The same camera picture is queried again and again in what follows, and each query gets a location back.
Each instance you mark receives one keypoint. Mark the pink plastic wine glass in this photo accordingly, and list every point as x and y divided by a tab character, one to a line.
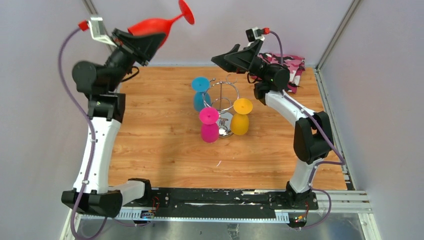
209	130

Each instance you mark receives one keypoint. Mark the chrome wine glass rack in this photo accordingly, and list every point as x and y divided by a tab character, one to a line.
225	104

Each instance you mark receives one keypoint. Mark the red plastic wine glass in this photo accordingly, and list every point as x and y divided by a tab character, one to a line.
162	25

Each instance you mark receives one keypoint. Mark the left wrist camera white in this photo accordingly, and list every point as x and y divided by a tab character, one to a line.
98	31

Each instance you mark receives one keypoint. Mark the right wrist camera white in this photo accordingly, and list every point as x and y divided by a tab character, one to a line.
254	34

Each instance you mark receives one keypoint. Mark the blue plastic wine glass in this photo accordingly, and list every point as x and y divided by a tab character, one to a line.
201	99

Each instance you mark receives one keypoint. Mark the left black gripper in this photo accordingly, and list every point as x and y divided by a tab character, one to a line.
138	47

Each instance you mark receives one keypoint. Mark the yellow plastic wine glass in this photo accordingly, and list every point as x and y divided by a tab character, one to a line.
239	124

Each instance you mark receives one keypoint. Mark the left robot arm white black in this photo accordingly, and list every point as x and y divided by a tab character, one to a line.
91	193

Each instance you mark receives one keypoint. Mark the pink camouflage cloth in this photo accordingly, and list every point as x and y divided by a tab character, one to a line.
295	64

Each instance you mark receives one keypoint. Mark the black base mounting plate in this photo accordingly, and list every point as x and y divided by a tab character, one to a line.
221	203

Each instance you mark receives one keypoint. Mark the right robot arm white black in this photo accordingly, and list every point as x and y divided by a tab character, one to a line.
313	137

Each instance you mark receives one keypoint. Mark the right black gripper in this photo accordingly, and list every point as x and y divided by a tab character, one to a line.
245	58

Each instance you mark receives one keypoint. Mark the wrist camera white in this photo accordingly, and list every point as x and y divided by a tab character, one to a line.
254	34
98	31

